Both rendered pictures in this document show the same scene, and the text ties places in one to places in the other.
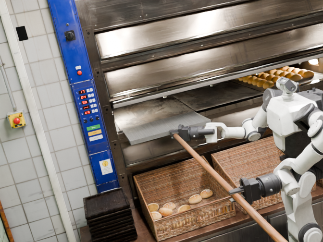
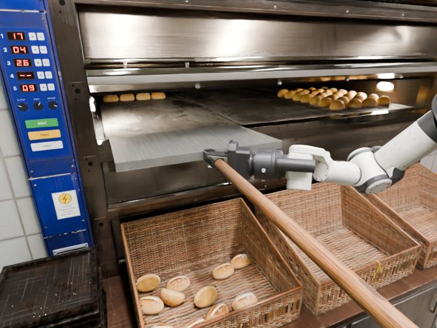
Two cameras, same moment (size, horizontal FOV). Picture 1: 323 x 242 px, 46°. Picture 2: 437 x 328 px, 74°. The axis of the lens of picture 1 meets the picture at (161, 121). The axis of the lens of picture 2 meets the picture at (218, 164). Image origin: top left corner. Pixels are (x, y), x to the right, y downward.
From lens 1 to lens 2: 157 cm
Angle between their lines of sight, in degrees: 11
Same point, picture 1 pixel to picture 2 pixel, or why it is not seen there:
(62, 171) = not seen: outside the picture
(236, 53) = (321, 38)
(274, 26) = (381, 9)
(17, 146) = not seen: outside the picture
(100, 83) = (67, 30)
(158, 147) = (172, 177)
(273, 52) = (370, 51)
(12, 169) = not seen: outside the picture
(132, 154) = (123, 185)
